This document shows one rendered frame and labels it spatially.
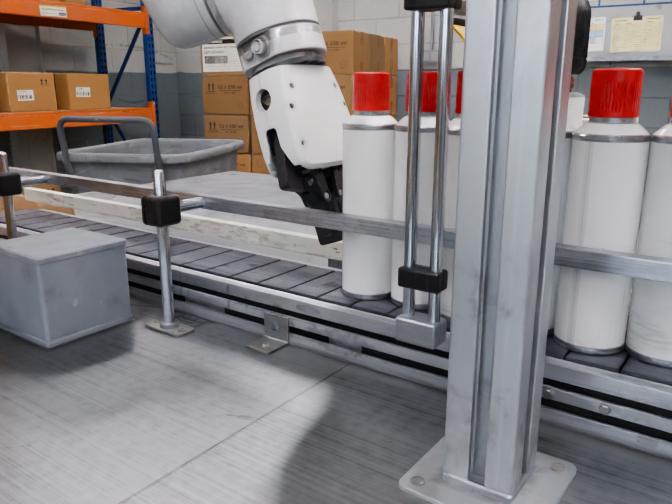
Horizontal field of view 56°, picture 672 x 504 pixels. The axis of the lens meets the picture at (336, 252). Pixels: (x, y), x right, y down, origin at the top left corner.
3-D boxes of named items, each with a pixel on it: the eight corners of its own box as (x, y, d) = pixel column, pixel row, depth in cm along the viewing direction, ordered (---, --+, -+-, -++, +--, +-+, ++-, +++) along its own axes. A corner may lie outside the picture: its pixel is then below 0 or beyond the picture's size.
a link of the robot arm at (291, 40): (277, 17, 55) (287, 51, 55) (337, 25, 62) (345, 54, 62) (216, 54, 60) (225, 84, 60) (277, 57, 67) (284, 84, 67)
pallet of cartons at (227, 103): (401, 234, 470) (406, 38, 434) (359, 261, 397) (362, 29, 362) (262, 221, 517) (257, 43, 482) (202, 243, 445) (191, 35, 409)
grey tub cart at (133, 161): (151, 276, 367) (138, 108, 343) (254, 282, 355) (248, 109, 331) (58, 332, 283) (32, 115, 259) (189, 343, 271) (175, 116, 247)
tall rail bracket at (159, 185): (220, 315, 69) (213, 164, 65) (167, 336, 63) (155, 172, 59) (200, 309, 71) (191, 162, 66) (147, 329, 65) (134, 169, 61)
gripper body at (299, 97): (277, 42, 55) (313, 167, 55) (344, 48, 63) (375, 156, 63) (221, 73, 59) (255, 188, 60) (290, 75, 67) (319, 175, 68)
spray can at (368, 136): (405, 290, 61) (411, 72, 56) (377, 304, 57) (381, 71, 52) (360, 280, 64) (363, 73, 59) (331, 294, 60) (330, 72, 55)
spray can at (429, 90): (454, 297, 59) (465, 71, 54) (435, 314, 55) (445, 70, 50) (403, 289, 62) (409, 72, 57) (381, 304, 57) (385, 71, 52)
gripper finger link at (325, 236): (309, 175, 58) (329, 245, 59) (329, 172, 61) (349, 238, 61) (285, 184, 60) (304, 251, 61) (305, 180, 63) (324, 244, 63)
